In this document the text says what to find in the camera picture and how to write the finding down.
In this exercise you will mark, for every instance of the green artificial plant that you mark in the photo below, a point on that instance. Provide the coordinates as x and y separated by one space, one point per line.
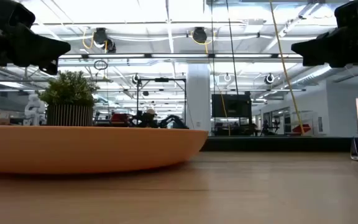
68 90

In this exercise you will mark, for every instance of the black background robot arm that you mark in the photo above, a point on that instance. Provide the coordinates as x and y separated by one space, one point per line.
174 121

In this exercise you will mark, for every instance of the striped plant pot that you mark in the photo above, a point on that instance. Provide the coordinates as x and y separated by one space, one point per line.
70 115

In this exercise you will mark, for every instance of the red angled sign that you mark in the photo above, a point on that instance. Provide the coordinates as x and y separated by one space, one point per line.
301 128

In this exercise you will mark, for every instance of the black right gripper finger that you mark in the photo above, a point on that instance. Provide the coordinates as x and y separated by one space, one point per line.
319 46

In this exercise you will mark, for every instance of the red tool chest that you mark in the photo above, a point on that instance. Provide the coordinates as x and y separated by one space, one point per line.
120 119

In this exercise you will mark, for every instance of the dark green tray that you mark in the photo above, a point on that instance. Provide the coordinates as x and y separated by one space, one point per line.
275 144

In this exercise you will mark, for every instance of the black monitor on stand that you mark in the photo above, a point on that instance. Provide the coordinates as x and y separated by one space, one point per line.
232 105

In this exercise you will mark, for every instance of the black metal rig frame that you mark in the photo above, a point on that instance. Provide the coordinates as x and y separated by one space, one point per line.
162 80

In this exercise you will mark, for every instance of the person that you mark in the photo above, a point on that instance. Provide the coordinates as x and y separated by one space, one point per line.
150 112

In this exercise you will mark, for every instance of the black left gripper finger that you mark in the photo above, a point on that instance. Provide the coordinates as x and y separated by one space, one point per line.
36 49

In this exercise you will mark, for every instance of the white humanoid robot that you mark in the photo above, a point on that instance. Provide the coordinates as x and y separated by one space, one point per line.
34 109

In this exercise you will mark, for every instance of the orange plate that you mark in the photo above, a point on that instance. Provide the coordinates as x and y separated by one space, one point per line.
89 149

